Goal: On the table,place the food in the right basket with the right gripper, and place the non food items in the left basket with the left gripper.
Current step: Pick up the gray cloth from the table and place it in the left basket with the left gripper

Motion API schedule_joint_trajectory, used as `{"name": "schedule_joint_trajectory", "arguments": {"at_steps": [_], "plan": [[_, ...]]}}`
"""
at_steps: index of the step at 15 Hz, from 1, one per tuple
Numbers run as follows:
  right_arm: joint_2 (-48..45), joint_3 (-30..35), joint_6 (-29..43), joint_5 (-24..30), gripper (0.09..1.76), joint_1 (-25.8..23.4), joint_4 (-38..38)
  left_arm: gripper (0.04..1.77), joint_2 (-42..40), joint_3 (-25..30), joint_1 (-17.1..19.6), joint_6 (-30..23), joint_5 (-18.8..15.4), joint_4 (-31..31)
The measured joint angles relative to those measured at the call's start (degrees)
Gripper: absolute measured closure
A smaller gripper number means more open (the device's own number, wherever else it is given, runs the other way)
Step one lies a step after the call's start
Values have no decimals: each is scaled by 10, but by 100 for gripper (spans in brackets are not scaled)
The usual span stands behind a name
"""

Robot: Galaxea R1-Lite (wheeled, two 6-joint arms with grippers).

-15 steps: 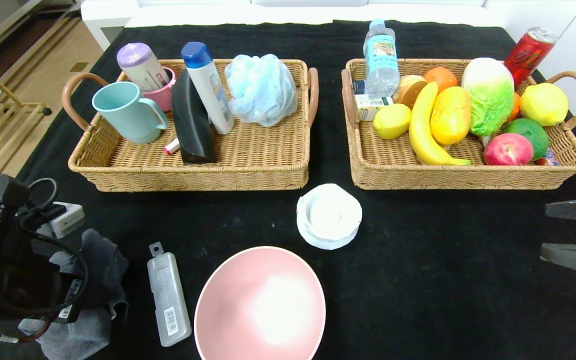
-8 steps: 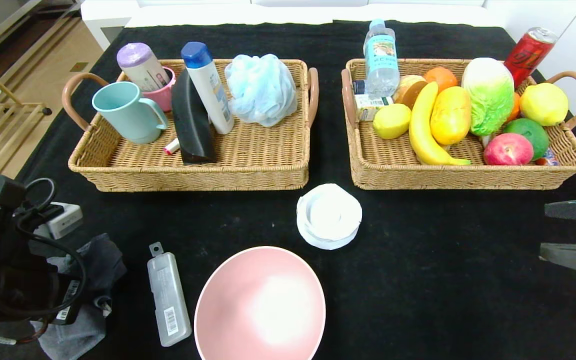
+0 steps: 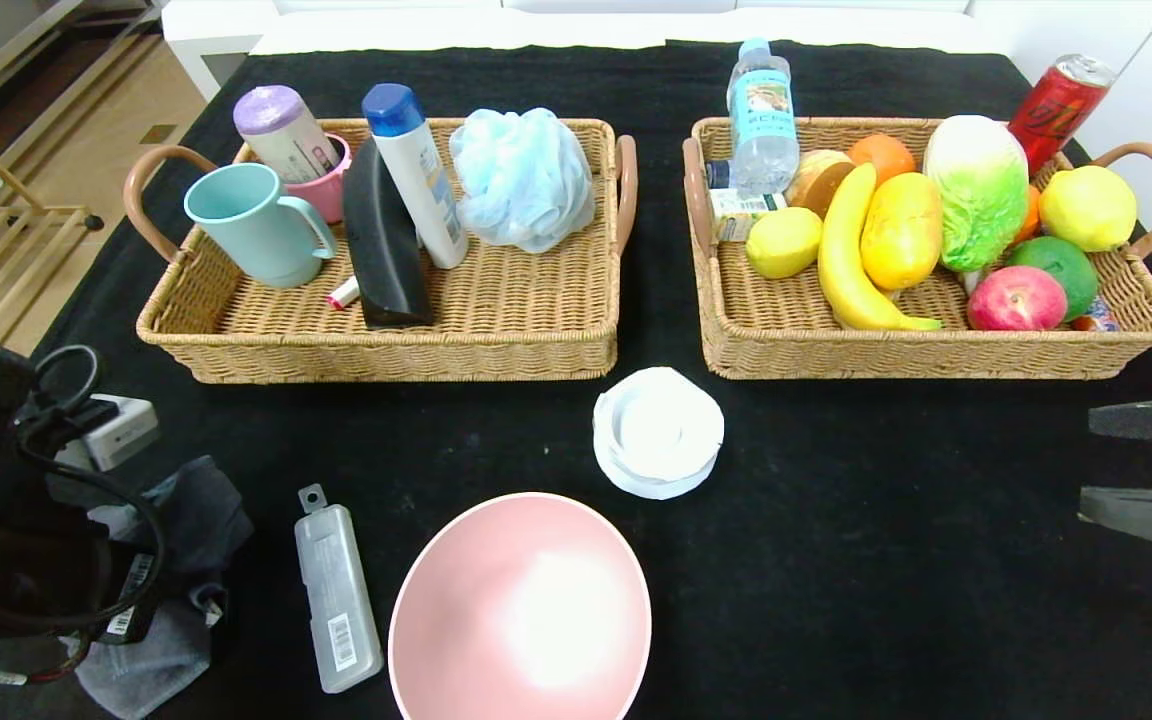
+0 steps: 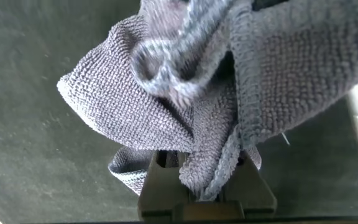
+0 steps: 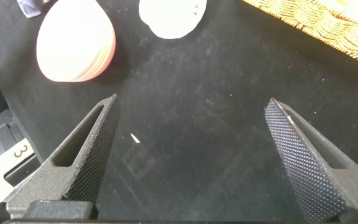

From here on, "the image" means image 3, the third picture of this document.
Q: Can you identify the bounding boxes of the pink bowl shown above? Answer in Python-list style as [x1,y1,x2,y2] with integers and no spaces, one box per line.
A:
[388,492,653,720]

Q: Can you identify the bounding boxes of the water bottle with blue cap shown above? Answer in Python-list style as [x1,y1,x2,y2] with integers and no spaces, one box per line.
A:
[726,38,801,196]

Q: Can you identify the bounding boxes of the clear plastic toothbrush case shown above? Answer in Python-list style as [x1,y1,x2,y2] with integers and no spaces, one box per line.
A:
[294,484,385,695]

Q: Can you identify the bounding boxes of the yellow mango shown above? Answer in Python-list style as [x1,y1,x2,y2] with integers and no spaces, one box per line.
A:
[860,172,944,293]

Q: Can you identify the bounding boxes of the grey cloth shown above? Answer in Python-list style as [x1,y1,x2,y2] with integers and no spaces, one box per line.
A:
[46,455,255,720]

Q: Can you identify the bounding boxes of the large yellow lemon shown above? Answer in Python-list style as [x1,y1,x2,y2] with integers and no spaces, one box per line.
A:
[1038,165,1139,253]

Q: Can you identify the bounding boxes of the light blue bath loofah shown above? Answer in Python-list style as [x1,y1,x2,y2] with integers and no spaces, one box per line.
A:
[449,107,597,255]

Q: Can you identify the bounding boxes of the black curved case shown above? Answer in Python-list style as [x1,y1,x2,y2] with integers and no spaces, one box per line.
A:
[341,140,437,331]

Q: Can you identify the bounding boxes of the white and green box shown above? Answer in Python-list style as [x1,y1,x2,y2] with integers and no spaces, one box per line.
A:
[711,188,787,244]

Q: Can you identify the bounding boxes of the white bottle with blue cap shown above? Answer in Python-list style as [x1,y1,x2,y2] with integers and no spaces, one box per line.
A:
[361,83,470,271]

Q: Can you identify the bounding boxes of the small yellow lemon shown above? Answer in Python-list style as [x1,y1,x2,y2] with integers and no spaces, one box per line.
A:
[745,207,825,281]

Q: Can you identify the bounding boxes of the yellow banana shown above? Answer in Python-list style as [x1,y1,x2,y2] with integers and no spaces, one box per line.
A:
[818,162,945,333]

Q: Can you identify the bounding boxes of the pink cup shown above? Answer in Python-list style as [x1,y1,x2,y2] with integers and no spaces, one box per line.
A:
[286,133,352,226]

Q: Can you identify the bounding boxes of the brown bread bun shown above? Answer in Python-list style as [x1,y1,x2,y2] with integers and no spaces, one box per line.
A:
[786,150,855,219]

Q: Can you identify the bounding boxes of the dark table cloth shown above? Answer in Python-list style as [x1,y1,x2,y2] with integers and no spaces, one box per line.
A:
[0,40,1152,720]

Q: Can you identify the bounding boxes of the teal mug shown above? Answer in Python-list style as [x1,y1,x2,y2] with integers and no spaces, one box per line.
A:
[183,163,337,291]

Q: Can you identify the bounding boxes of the orange fruit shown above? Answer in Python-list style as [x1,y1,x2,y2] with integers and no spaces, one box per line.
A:
[848,133,917,186]
[1011,185,1045,246]

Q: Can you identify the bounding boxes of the bottle with purple cap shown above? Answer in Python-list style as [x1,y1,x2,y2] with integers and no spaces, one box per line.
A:
[233,85,344,186]

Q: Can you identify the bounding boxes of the napa cabbage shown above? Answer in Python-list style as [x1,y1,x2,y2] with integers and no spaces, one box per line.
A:
[923,115,1030,273]

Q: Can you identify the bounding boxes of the red apple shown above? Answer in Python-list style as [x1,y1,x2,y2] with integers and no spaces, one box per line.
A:
[966,265,1069,333]

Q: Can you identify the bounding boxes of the green round fruit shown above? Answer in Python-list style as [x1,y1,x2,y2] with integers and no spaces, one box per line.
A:
[1006,235,1099,321]

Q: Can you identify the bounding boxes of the colourful snack packet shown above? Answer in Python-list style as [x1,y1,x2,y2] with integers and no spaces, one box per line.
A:
[1071,298,1122,333]

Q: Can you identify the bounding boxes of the red soda can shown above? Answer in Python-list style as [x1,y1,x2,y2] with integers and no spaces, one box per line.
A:
[1006,53,1117,176]

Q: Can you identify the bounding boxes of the wooden rack on casters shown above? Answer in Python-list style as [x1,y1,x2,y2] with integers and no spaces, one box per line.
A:
[0,145,105,351]

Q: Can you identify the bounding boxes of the low wooden shelf unit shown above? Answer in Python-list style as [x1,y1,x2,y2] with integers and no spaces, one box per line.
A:
[0,0,167,121]

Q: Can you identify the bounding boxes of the wicker basket with handles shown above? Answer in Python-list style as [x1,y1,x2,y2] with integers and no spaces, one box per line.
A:
[681,117,1152,382]
[124,117,639,386]

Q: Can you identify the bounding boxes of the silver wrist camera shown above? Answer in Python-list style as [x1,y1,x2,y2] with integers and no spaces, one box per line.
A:
[56,395,160,473]

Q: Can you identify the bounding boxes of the black camera cable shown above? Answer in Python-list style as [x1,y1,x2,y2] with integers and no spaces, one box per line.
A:
[0,345,167,641]

